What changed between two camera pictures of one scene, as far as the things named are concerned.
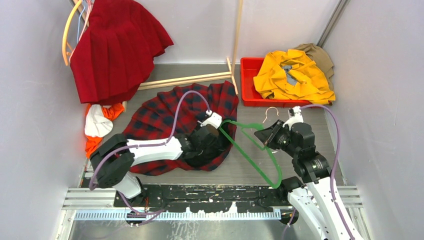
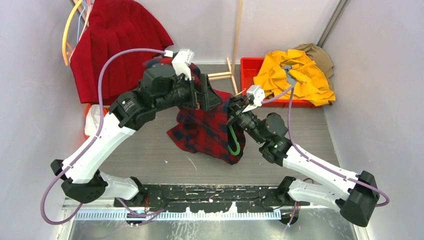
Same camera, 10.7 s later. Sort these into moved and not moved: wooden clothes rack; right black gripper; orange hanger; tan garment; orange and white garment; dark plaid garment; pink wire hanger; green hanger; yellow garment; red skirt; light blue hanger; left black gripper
Moved: dark plaid garment; green hanger; right black gripper; left black gripper
Not moved: orange and white garment; tan garment; light blue hanger; pink wire hanger; red skirt; yellow garment; orange hanger; wooden clothes rack
